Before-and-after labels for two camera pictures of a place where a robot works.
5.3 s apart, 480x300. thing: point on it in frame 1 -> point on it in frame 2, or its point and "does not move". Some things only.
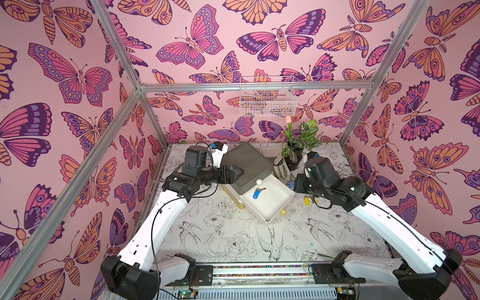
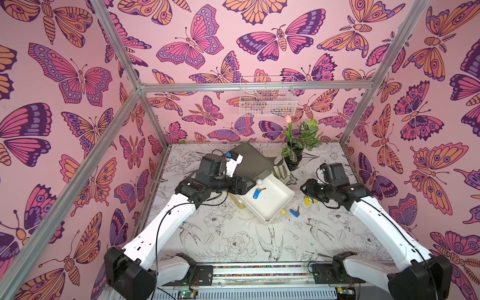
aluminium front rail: (270, 275) does not move
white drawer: (267, 198) does not move
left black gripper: (229, 180) -> (240, 190)
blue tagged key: (257, 192) does not move
